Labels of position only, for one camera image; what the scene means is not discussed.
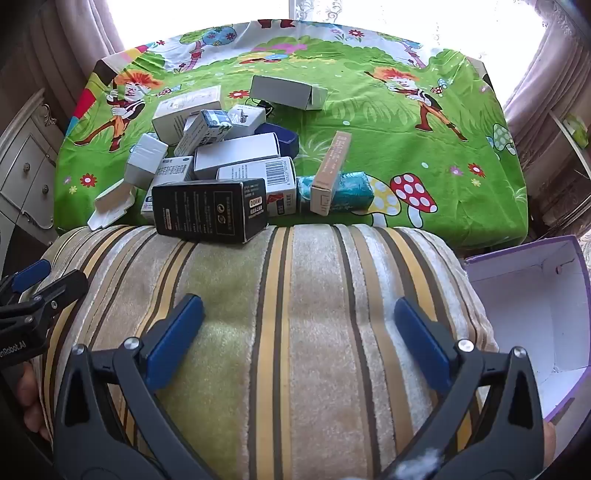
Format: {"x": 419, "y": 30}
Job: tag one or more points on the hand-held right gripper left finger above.
{"x": 178, "y": 344}

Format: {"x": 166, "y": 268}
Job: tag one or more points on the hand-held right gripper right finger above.
{"x": 425, "y": 344}

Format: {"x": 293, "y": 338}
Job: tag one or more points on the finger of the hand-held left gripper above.
{"x": 55, "y": 293}
{"x": 30, "y": 274}

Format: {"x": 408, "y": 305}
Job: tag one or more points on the purple cardboard box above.
{"x": 517, "y": 300}

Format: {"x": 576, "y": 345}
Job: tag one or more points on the small white taped box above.
{"x": 147, "y": 157}

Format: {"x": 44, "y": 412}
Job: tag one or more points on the person's left hand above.
{"x": 30, "y": 390}

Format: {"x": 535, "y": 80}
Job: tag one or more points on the white carved dresser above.
{"x": 27, "y": 175}

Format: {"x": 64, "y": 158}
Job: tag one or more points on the white plastic tray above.
{"x": 111, "y": 203}

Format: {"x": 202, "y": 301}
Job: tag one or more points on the striped beige blanket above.
{"x": 295, "y": 300}

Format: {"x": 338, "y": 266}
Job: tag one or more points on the black printed box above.
{"x": 203, "y": 210}

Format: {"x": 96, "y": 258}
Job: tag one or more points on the teal tissue packet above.
{"x": 355, "y": 191}

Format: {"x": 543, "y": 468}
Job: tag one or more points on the plain white long box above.
{"x": 231, "y": 154}

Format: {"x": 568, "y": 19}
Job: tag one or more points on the cartoon printed green cloth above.
{"x": 378, "y": 152}

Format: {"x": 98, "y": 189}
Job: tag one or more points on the slim tan box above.
{"x": 330, "y": 170}

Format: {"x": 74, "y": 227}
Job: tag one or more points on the white barcode box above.
{"x": 277, "y": 170}

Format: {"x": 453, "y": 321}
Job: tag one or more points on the blue and white medicine box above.
{"x": 203, "y": 131}

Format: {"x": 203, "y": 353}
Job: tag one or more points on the large beige box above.
{"x": 175, "y": 115}

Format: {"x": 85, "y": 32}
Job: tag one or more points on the navy blue box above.
{"x": 288, "y": 141}

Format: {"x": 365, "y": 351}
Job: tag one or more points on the pink heavy curtain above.
{"x": 554, "y": 69}
{"x": 69, "y": 41}

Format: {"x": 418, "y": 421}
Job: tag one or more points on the small saxophone print box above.
{"x": 244, "y": 115}

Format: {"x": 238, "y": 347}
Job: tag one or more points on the white window shelf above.
{"x": 570, "y": 147}

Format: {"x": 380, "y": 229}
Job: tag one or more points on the black binder clip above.
{"x": 265, "y": 105}

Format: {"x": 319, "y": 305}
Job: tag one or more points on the small green packet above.
{"x": 577, "y": 124}

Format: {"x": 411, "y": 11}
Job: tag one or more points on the grey-white open box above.
{"x": 281, "y": 90}

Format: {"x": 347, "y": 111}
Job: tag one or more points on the white lace curtain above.
{"x": 323, "y": 9}

